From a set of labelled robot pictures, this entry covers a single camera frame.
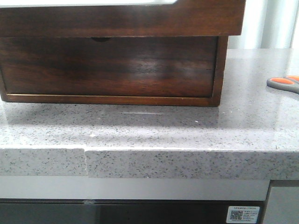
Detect dark wooden drawer cabinet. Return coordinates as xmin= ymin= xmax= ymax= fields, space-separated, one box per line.
xmin=0 ymin=35 xmax=229 ymax=107

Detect black appliance under counter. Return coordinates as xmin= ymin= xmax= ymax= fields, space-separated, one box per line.
xmin=0 ymin=198 xmax=264 ymax=224

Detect wooden drawer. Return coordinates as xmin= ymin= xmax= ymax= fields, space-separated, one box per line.
xmin=0 ymin=0 xmax=245 ymax=38
xmin=0 ymin=36 xmax=219 ymax=98

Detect grey orange scissors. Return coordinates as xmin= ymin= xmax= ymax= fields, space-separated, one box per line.
xmin=266 ymin=76 xmax=299 ymax=94

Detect white QR code sticker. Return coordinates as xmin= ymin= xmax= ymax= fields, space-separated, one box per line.
xmin=226 ymin=206 xmax=260 ymax=224

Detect grey cabinet door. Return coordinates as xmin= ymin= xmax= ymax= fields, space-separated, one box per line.
xmin=263 ymin=181 xmax=299 ymax=224

